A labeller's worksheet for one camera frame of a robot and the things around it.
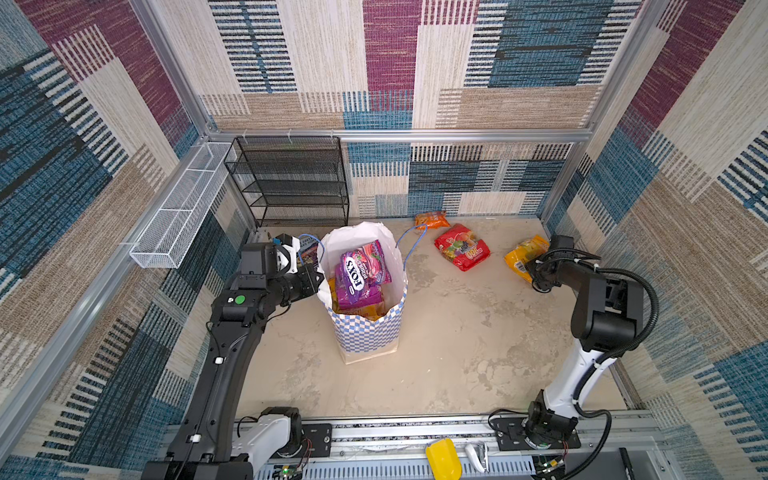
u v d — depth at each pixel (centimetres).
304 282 63
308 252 67
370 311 87
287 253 57
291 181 110
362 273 81
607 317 53
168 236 71
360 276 81
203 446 38
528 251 103
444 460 71
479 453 71
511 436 73
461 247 106
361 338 70
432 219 115
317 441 73
